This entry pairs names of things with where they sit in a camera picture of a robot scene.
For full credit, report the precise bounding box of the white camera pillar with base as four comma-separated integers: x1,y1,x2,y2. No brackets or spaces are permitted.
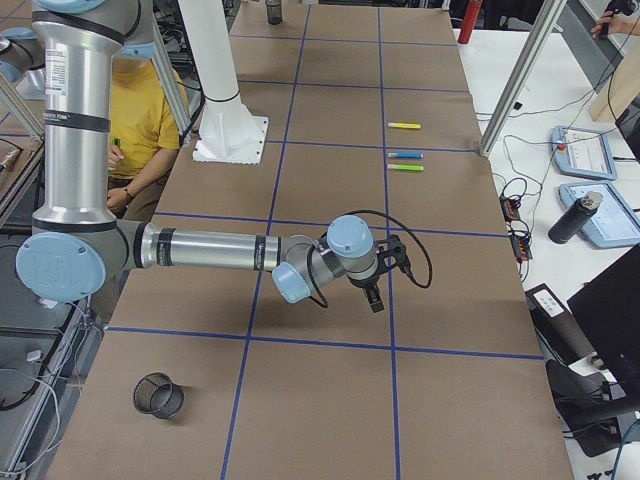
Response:
179,0,269,165

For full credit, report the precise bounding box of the small black usb hub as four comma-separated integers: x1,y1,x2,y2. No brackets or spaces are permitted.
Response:
499,196,521,222

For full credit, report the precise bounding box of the black mesh cup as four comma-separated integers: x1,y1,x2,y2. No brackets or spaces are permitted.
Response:
265,0,283,25
132,372,184,420

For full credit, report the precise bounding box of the green highlighter pen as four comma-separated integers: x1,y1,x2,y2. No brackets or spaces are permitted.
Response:
387,164,424,172

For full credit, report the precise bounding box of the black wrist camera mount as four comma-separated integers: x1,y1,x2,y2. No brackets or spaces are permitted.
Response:
375,234,411,276

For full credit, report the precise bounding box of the blue highlighter pen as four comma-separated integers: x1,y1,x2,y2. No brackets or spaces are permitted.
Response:
387,152,423,159

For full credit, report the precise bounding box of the far black mesh cup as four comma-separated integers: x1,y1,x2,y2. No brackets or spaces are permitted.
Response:
265,0,283,25

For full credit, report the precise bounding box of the near black mesh cup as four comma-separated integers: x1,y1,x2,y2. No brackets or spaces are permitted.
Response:
132,372,184,420

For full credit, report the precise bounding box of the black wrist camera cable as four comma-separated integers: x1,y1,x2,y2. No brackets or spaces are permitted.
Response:
305,209,433,308

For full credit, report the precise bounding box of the black water bottle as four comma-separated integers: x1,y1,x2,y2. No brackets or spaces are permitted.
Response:
548,191,603,244

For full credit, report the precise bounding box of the near teach pendant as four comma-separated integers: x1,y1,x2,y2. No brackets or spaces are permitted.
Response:
558,180,639,249

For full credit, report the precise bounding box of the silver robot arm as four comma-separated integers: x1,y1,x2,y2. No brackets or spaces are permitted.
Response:
16,1,384,311

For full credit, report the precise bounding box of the person in yellow shirt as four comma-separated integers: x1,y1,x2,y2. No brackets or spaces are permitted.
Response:
107,58,182,222

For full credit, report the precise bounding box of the brown paper table cover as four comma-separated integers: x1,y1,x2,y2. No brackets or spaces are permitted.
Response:
47,3,572,479

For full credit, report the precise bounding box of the aluminium frame post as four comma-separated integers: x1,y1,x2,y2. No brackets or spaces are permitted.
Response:
477,0,567,158

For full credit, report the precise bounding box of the black adapter box with label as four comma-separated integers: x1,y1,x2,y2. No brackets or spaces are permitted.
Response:
525,283,597,365

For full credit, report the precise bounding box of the far teach pendant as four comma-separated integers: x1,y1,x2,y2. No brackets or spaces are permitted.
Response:
550,125,617,180

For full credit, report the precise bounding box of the teach pendant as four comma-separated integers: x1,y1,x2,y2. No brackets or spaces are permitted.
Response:
558,180,639,249
550,125,617,180

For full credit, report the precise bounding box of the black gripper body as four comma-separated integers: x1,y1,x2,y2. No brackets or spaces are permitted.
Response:
349,274,380,296

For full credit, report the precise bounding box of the yellow highlighter pen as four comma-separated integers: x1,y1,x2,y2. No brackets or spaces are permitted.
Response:
387,122,422,130

